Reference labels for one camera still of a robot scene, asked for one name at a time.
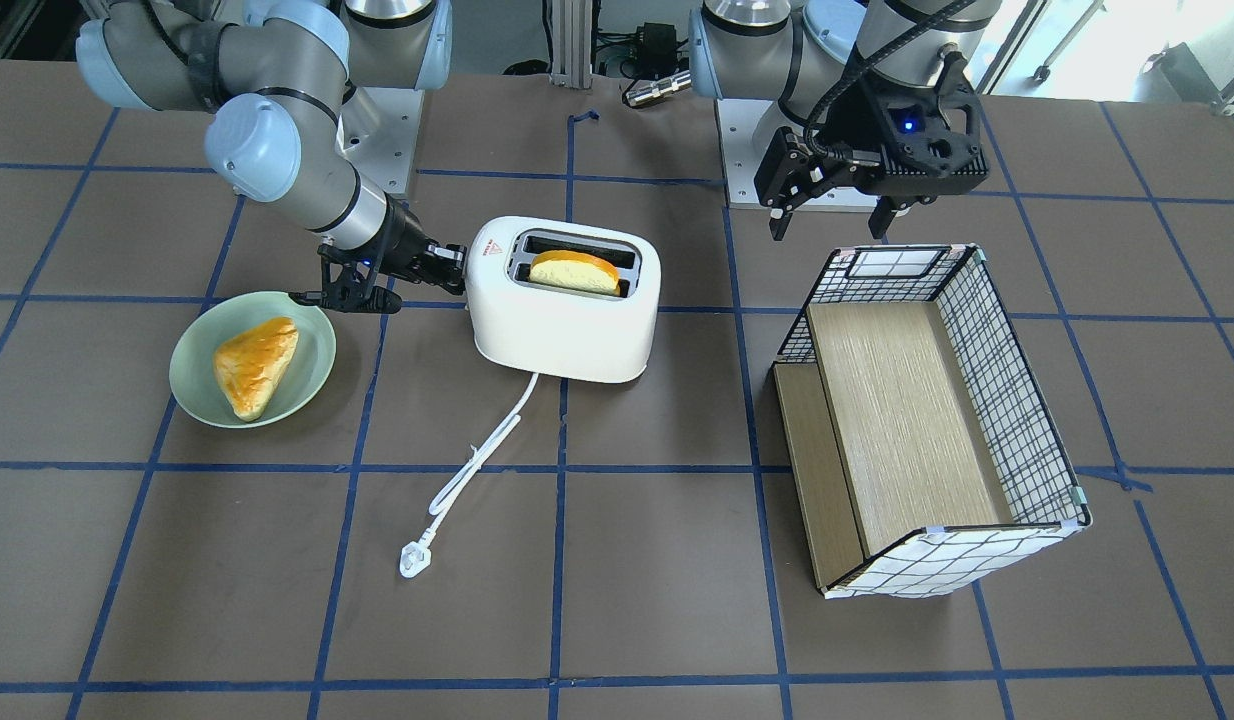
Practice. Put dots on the aluminium frame post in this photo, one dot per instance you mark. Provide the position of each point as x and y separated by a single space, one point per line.
570 30

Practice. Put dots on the wire basket rack with wood shelf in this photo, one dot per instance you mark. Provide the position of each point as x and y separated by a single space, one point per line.
923 451

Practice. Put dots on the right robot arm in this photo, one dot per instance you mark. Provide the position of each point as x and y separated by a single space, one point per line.
279 87

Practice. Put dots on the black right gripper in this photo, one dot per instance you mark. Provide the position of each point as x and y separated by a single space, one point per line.
405 240

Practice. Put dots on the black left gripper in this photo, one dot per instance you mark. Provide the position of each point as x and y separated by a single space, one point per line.
864 137

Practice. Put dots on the white two-slot toaster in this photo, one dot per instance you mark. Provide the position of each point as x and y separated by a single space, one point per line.
562 329

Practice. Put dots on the yellow toast slice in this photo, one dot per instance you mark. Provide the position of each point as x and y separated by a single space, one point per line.
575 270

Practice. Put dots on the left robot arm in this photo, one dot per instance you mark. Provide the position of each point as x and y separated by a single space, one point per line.
800 58

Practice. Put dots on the orange triangular pastry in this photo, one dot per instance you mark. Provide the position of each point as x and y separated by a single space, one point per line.
249 367

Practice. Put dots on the light green plate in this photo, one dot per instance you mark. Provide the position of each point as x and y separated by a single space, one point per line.
191 368

